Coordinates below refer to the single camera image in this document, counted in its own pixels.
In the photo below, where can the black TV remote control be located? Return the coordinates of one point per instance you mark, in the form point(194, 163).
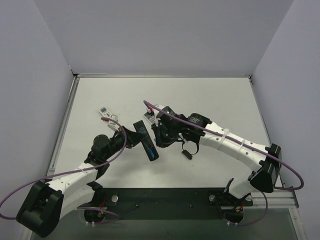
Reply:
point(147, 143)

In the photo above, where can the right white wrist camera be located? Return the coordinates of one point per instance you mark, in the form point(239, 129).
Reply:
point(154, 112)

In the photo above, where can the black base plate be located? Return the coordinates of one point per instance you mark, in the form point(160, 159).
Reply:
point(167, 203)

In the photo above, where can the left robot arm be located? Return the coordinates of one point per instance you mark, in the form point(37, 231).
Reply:
point(46, 203)

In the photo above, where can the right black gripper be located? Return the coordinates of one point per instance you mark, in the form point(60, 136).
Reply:
point(161, 133)

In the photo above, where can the white grey AC remote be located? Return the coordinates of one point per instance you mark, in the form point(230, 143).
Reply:
point(150, 117)

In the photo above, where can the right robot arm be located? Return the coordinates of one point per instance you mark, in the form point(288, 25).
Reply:
point(263, 161)

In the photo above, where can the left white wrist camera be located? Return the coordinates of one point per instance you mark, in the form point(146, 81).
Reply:
point(111, 122)

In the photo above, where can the aluminium frame rail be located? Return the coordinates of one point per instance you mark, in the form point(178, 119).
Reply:
point(279, 199)

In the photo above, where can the black battery cover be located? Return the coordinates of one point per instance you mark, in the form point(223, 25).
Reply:
point(187, 154)

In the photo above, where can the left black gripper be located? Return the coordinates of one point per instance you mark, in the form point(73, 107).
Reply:
point(133, 136)

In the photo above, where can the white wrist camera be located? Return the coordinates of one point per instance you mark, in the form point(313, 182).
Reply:
point(154, 112)
point(111, 122)

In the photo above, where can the white remote green screen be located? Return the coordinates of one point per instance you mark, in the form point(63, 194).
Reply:
point(106, 113)

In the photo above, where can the blue battery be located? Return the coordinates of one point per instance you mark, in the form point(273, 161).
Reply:
point(151, 152)

